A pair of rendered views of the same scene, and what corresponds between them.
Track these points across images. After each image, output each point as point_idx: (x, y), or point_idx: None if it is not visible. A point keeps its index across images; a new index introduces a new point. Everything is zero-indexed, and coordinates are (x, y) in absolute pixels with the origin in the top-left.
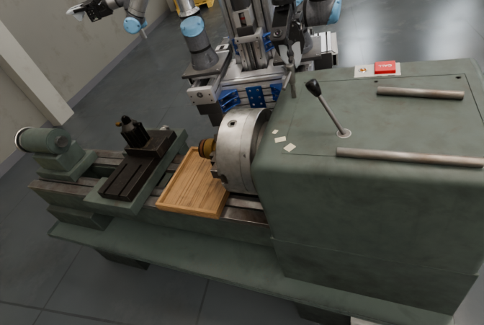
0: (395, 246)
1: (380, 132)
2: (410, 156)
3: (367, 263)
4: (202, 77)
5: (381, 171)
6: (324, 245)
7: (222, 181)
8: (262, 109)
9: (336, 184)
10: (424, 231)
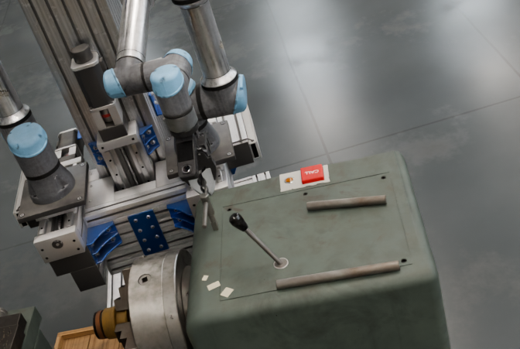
0: None
1: (316, 254)
2: (342, 273)
3: None
4: (53, 214)
5: (321, 294)
6: None
7: None
8: (178, 251)
9: (285, 319)
10: (384, 348)
